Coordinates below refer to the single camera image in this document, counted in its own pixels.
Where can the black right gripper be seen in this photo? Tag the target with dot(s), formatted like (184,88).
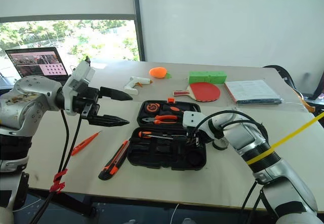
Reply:
(193,139)

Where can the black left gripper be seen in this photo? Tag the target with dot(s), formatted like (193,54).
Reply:
(89,94)

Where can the black electrical tape roll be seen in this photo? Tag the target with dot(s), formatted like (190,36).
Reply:
(219,146)

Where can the black plastic tool case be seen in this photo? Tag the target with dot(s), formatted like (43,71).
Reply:
(162,155)

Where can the black orange utility knife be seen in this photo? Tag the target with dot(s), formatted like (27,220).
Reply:
(114,162)

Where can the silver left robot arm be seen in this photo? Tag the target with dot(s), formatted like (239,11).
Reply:
(27,99)

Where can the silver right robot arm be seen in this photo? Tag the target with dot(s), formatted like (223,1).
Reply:
(268,158)

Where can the white glue gun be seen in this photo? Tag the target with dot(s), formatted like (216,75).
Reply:
(132,83)

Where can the stubby black orange screwdriver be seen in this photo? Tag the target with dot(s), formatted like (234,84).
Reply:
(173,108)

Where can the orange black tape measure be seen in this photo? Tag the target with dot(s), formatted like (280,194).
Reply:
(152,106)

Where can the red table tennis paddle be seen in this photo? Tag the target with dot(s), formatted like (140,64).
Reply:
(206,91)

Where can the orange plush carrot toy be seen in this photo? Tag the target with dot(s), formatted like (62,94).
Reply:
(158,72)

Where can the green foam block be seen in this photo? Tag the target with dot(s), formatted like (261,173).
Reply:
(206,77)

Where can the black laptop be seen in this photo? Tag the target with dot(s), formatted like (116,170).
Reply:
(35,61)

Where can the black chair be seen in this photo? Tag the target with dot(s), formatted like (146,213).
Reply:
(288,78)

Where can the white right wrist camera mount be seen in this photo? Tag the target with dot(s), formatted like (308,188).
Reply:
(192,118)

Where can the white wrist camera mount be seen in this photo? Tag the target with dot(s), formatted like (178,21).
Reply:
(192,118)
(79,75)

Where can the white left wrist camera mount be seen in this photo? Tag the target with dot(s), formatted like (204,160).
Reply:
(79,75)

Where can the dark window frame post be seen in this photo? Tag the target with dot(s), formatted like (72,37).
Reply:
(138,21)

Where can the black table frame bar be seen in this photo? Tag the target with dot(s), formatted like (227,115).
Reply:
(68,203)

